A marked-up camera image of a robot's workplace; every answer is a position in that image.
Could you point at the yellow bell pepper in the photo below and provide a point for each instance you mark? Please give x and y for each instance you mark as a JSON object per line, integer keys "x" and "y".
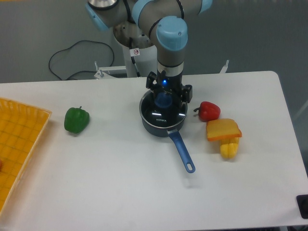
{"x": 229, "y": 147}

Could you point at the white metal base frame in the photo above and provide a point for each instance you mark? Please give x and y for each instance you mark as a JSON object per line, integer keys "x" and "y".
{"x": 123, "y": 71}

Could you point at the orange bread slice toy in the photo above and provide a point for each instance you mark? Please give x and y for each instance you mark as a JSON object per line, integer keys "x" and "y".
{"x": 222, "y": 129}

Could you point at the black object table corner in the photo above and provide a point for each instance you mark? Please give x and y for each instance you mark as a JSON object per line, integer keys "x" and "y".
{"x": 302, "y": 202}

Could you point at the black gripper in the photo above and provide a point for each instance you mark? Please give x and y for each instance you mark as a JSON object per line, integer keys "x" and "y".
{"x": 168, "y": 90}

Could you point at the green bell pepper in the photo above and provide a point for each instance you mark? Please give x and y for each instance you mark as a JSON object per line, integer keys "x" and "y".
{"x": 76, "y": 120}

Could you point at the glass pot lid blue knob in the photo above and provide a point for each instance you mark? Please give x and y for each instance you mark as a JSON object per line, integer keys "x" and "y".
{"x": 163, "y": 110}

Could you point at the yellow plastic basket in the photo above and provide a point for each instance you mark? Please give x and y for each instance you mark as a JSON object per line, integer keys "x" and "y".
{"x": 21, "y": 126}

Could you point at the red bell pepper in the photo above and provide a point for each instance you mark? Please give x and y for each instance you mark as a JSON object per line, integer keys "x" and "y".
{"x": 207, "y": 111}

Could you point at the dark blue saucepan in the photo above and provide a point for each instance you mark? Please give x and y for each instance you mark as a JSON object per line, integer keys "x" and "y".
{"x": 173, "y": 133}

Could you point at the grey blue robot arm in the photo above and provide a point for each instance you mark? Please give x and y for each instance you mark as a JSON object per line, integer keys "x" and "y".
{"x": 163, "y": 22}

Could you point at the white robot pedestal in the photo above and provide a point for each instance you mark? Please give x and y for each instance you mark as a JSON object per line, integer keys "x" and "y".
{"x": 140, "y": 54}

